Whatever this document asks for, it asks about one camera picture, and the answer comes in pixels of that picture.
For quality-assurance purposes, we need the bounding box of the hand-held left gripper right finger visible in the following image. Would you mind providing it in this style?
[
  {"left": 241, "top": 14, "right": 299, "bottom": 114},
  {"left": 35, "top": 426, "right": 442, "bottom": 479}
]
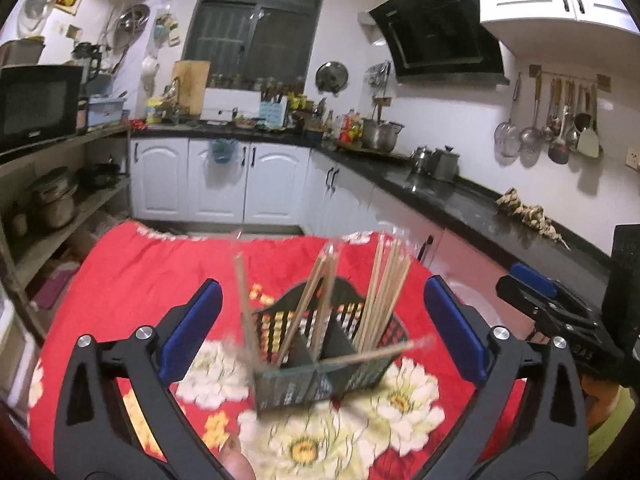
[{"left": 414, "top": 275, "right": 592, "bottom": 480}]

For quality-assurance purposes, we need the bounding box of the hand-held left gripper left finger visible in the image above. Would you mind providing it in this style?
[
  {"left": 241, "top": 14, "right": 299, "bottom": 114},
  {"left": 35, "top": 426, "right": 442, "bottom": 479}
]
[{"left": 52, "top": 278, "right": 224, "bottom": 480}]

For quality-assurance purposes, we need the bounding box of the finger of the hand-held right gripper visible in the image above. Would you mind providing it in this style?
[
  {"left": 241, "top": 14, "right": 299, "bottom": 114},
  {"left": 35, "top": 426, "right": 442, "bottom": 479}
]
[
  {"left": 496, "top": 275, "right": 601, "bottom": 333},
  {"left": 509, "top": 262, "right": 593, "bottom": 318}
]

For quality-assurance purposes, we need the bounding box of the group of wooden chopsticks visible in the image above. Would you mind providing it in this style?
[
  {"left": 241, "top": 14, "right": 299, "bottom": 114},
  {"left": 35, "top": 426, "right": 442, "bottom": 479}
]
[{"left": 232, "top": 232, "right": 436, "bottom": 366}]

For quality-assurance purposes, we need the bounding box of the green plastic utensil basket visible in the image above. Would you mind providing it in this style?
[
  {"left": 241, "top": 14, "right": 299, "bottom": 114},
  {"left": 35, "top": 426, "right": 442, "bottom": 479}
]
[{"left": 250, "top": 276, "right": 408, "bottom": 413}]

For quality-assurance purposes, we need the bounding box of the person's right forearm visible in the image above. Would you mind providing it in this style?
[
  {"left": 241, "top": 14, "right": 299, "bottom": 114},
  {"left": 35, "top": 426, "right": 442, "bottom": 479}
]
[{"left": 587, "top": 390, "right": 636, "bottom": 466}]

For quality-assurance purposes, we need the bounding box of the row of hanging kitchen utensils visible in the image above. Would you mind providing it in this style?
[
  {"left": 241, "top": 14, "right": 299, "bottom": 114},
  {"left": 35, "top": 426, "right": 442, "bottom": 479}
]
[{"left": 494, "top": 65, "right": 612, "bottom": 166}]

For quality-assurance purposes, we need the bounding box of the person's right hand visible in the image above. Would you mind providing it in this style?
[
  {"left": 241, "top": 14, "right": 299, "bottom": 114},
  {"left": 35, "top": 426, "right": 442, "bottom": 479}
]
[{"left": 582, "top": 375, "right": 623, "bottom": 413}]

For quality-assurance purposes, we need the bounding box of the person's left hand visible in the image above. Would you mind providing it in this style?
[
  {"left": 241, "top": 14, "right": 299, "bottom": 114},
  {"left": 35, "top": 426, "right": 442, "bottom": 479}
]
[{"left": 220, "top": 435, "right": 256, "bottom": 480}]

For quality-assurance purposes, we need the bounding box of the red floral tablecloth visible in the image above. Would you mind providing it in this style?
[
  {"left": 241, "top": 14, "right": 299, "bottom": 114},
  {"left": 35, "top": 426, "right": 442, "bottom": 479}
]
[{"left": 27, "top": 220, "right": 531, "bottom": 480}]

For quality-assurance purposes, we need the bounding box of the black kitchen countertop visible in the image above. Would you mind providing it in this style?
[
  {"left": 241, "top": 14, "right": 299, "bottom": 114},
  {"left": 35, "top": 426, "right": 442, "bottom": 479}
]
[{"left": 131, "top": 119, "right": 618, "bottom": 311}]

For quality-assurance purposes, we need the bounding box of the small steel kettle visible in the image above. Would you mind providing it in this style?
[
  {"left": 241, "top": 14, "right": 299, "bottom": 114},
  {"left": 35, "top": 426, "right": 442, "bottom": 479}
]
[{"left": 411, "top": 145, "right": 433, "bottom": 173}]

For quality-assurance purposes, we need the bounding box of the metal shelf rack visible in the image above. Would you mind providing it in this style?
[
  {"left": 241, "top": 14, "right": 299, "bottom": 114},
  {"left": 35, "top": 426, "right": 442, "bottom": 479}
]
[{"left": 0, "top": 125, "right": 133, "bottom": 346}]

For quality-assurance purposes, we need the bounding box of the black frying pan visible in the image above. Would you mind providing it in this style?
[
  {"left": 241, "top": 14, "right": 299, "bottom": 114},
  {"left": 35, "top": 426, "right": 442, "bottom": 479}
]
[{"left": 82, "top": 157, "right": 131, "bottom": 191}]

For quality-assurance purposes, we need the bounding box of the blue hanging bag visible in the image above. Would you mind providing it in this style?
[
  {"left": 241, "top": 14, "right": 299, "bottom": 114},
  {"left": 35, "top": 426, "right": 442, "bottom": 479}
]
[{"left": 209, "top": 139, "right": 240, "bottom": 165}]

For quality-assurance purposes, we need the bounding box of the large pot on shelf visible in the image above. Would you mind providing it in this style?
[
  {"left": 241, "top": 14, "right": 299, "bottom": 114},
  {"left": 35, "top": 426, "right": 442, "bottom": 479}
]
[{"left": 27, "top": 166, "right": 81, "bottom": 231}]

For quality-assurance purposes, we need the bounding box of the steel stockpot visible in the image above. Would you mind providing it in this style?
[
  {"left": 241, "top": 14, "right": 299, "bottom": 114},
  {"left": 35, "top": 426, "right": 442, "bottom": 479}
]
[{"left": 361, "top": 117, "right": 405, "bottom": 152}]

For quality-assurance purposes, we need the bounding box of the steel faucet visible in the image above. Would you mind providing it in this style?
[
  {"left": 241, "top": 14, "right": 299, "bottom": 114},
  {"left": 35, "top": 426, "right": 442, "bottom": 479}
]
[{"left": 165, "top": 77, "right": 183, "bottom": 126}]

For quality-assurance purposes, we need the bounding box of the white countertop box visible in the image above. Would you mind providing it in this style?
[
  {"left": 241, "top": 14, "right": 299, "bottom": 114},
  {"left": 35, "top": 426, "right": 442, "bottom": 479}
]
[{"left": 204, "top": 87, "right": 266, "bottom": 123}]

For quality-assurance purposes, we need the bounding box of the group of condiment bottles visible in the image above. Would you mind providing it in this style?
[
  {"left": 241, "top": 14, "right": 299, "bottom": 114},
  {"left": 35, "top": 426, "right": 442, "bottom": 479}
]
[{"left": 325, "top": 108, "right": 363, "bottom": 145}]

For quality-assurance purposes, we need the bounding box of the blue knife holder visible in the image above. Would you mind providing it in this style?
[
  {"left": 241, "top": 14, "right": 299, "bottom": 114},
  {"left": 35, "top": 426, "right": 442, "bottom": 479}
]
[{"left": 258, "top": 100, "right": 288, "bottom": 130}]

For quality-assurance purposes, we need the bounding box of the blue dish basket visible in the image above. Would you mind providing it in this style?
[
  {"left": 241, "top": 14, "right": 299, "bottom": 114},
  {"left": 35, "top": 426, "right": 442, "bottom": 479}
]
[{"left": 87, "top": 96, "right": 128, "bottom": 128}]

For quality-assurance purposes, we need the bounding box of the wooden cutting board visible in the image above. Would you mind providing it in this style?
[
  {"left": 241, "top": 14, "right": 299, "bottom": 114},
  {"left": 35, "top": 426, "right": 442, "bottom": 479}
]
[{"left": 171, "top": 60, "right": 212, "bottom": 117}]

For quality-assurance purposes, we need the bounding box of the row of glass jars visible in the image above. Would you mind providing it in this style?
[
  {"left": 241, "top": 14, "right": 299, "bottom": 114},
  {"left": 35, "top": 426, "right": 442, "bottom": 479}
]
[{"left": 207, "top": 74, "right": 308, "bottom": 92}]

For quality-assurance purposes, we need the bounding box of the white hanging ladle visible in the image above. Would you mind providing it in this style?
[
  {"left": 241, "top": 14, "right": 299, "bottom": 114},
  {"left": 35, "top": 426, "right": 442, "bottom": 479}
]
[{"left": 141, "top": 55, "right": 161, "bottom": 86}]

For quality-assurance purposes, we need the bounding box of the black range hood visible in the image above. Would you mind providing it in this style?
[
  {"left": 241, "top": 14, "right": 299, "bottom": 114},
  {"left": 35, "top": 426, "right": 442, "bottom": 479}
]
[{"left": 369, "top": 0, "right": 511, "bottom": 86}]

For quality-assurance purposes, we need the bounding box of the black microwave oven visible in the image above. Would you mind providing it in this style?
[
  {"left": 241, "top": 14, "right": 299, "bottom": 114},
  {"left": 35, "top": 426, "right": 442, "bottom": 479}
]
[{"left": 0, "top": 65, "right": 85, "bottom": 153}]

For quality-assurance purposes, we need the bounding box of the dark hanging pot lid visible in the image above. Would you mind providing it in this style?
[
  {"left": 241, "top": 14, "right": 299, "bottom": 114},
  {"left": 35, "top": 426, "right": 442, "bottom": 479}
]
[{"left": 315, "top": 61, "right": 349, "bottom": 95}]

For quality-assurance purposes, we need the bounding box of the black electric kettle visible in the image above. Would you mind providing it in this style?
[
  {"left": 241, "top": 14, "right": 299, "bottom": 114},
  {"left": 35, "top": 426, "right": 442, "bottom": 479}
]
[{"left": 72, "top": 41, "right": 103, "bottom": 86}]

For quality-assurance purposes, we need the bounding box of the dark kitchen window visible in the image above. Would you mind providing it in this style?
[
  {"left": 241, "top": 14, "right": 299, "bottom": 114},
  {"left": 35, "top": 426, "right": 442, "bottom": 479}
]
[{"left": 181, "top": 0, "right": 333, "bottom": 86}]

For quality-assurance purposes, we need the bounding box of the hanging steel bowl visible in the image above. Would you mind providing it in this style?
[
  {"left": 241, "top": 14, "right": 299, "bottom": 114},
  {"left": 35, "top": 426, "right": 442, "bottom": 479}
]
[{"left": 116, "top": 4, "right": 151, "bottom": 35}]

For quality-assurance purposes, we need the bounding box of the brown box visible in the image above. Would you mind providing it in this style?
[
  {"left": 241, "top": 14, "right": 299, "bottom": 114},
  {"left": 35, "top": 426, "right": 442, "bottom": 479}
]
[{"left": 0, "top": 37, "right": 46, "bottom": 67}]

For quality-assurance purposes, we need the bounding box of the glass pot lid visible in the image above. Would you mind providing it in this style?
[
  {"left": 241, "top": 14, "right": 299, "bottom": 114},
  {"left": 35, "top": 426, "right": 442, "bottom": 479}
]
[{"left": 20, "top": 0, "right": 58, "bottom": 23}]

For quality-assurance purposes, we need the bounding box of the white wall cabinet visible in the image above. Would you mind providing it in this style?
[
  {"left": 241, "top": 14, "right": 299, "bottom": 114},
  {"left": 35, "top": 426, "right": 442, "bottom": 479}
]
[{"left": 477, "top": 0, "right": 640, "bottom": 58}]

